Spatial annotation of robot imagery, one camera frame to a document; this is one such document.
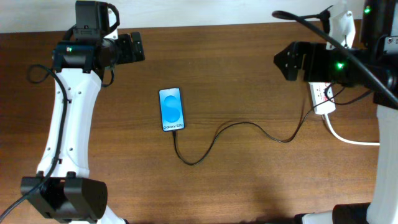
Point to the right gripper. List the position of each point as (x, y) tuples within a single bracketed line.
[(323, 56)]

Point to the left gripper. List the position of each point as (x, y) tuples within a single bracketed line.
[(127, 55)]

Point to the blue Galaxy smartphone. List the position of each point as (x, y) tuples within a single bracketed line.
[(171, 109)]

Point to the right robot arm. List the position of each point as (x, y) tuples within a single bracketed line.
[(351, 56)]

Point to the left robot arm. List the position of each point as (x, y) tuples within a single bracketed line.
[(61, 189)]

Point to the white power strip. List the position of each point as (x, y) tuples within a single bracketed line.
[(322, 98)]

